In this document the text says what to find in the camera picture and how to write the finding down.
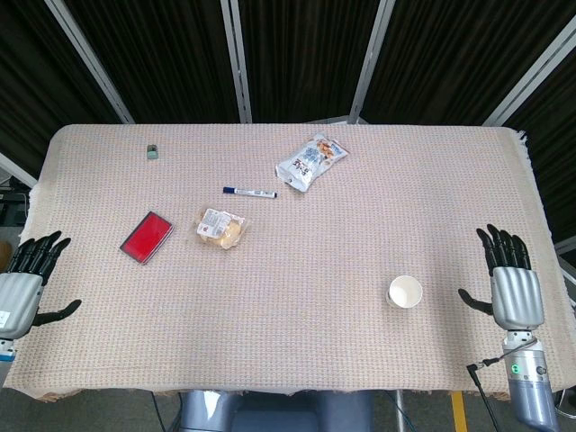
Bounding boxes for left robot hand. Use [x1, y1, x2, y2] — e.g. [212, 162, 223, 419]
[0, 230, 83, 339]

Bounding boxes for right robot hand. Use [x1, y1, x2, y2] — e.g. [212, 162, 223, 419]
[457, 223, 545, 333]

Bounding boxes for white paper cup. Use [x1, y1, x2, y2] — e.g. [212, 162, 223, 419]
[385, 274, 424, 310]

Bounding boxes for red flat case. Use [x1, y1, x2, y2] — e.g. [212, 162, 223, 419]
[119, 211, 176, 267]

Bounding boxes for bagged bread snack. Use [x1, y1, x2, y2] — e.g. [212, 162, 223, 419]
[193, 206, 250, 250]

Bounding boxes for beige woven tablecloth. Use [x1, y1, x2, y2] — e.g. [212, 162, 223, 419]
[2, 123, 576, 403]

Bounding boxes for white snack bag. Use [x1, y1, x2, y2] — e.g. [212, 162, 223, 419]
[274, 131, 351, 194]

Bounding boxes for blue capped marker pen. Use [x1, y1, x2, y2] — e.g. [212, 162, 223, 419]
[221, 186, 279, 200]

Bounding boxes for grey robot torso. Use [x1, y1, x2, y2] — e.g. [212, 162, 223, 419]
[178, 390, 374, 432]

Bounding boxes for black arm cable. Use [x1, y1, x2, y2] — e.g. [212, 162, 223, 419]
[465, 344, 532, 432]

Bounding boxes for white partition frame post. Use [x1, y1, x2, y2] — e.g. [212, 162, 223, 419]
[43, 0, 136, 125]
[481, 17, 576, 127]
[348, 0, 397, 123]
[219, 0, 253, 124]

